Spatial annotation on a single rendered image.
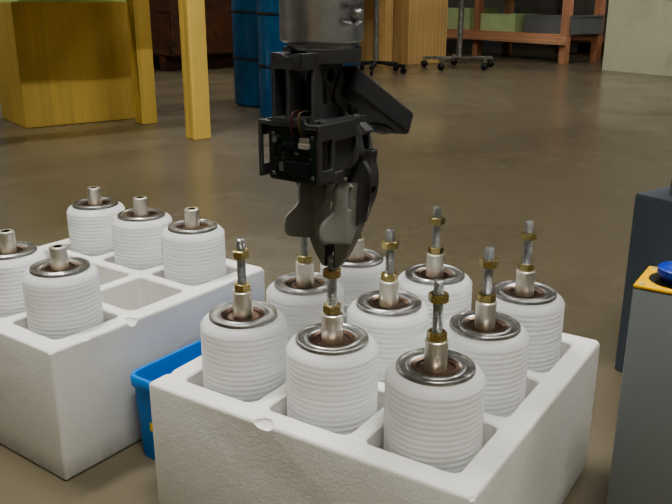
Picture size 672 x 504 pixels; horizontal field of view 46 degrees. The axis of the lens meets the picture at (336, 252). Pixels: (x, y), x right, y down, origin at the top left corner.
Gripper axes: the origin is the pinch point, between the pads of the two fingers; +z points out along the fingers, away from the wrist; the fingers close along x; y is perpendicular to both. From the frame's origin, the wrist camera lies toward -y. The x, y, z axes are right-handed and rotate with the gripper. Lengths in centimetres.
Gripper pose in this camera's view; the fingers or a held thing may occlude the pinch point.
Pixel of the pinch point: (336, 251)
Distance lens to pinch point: 78.5
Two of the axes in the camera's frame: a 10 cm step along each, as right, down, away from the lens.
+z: 0.0, 9.5, 3.1
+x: 8.1, 1.8, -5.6
